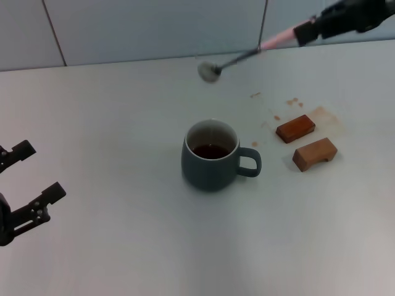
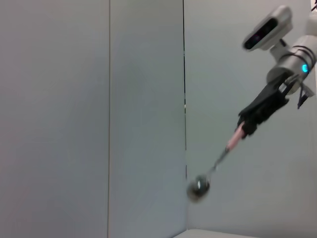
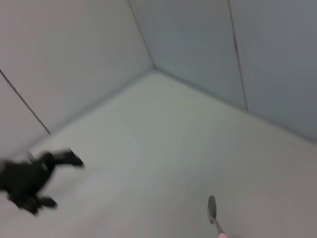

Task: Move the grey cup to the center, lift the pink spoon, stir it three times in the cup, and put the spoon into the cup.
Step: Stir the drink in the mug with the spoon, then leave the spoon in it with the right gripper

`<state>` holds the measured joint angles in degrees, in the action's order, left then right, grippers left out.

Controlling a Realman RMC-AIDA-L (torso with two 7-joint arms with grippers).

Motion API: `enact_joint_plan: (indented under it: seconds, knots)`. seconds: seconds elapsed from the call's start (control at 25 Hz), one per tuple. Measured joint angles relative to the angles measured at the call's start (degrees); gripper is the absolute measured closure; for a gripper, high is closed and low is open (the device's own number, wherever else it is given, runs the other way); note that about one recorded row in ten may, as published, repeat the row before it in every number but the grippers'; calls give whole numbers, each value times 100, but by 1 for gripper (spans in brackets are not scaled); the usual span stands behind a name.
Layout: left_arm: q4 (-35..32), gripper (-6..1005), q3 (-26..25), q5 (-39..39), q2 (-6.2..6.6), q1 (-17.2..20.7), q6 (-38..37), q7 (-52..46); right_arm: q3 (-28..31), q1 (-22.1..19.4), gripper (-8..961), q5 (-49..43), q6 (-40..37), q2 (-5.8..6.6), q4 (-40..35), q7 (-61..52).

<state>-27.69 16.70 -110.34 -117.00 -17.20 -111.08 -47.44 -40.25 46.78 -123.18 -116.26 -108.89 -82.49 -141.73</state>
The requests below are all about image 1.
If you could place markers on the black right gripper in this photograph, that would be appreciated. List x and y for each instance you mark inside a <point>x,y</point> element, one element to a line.
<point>361,15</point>

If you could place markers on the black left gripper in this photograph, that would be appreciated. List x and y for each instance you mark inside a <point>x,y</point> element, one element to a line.
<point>4,222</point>

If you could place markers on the grey ceramic cup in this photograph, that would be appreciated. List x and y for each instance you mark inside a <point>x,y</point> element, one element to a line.
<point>203,172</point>

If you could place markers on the dark brown wooden block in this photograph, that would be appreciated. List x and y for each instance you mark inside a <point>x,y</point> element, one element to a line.
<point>296,129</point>

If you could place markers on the light brown wooden block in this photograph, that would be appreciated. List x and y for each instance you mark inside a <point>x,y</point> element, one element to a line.
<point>305,157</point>

